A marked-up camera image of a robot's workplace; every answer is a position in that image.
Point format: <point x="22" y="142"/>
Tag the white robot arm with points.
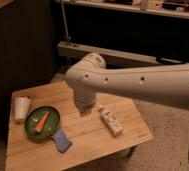
<point x="166" y="85"/>

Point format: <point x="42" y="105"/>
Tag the white bottle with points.
<point x="111" y="122"/>

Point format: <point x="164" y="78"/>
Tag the metal pole stand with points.
<point x="67" y="37"/>

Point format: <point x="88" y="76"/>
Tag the blue sponge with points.
<point x="61" y="140"/>

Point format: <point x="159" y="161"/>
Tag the wooden table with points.
<point x="89" y="136"/>

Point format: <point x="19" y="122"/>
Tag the orange carrot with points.
<point x="41" y="123"/>

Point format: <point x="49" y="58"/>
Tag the green plate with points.
<point x="50" y="126"/>

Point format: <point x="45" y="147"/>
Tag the white paper cup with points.
<point x="21" y="108"/>

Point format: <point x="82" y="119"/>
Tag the upper wooden shelf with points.
<point x="153" y="7"/>

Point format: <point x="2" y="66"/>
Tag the long white shelf rail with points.
<point x="110" y="55"/>

